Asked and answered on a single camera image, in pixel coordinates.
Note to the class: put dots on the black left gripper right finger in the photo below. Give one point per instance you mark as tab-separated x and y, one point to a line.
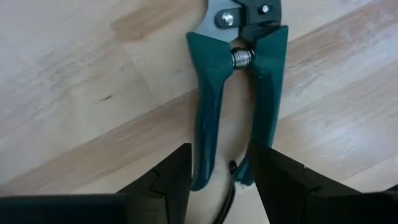
280	186

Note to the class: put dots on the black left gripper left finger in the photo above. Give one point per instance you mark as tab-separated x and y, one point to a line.
168	193

